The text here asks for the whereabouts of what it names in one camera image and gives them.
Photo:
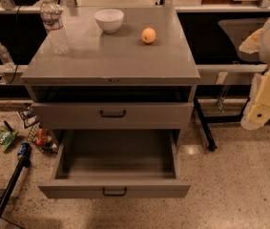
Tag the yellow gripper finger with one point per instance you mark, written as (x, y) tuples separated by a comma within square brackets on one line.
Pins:
[(257, 110), (252, 43)]

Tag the orange fruit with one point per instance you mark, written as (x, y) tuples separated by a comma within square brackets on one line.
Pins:
[(148, 35)]

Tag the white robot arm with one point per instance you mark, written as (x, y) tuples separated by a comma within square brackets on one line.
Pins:
[(264, 52)]

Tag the grey metal drawer cabinet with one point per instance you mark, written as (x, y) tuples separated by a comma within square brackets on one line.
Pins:
[(117, 67)]

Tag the closed grey upper drawer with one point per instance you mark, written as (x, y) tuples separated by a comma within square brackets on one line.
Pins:
[(113, 115)]

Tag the open grey lower drawer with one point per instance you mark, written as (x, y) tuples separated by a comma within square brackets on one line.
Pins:
[(116, 164)]

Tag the grey tray table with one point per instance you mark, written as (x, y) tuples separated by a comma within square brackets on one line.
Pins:
[(238, 30)]

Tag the white ceramic bowl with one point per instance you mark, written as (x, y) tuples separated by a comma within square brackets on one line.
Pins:
[(109, 20)]

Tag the large clear water bottle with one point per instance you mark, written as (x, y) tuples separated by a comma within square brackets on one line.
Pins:
[(52, 21)]

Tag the black snack packet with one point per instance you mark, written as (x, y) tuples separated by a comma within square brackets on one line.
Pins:
[(28, 116)]

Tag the small clear water bottle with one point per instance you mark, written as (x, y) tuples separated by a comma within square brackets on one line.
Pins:
[(6, 58)]

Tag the blue soda can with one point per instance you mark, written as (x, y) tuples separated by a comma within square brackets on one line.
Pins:
[(24, 151)]

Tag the black pole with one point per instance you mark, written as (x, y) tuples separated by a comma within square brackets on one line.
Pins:
[(22, 162)]

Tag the green snack bag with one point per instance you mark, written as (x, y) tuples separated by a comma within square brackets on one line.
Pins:
[(6, 138)]

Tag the black stand frame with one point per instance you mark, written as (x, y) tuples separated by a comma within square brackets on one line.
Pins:
[(206, 120)]

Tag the wire basket with items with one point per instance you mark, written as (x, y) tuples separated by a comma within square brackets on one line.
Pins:
[(41, 139)]

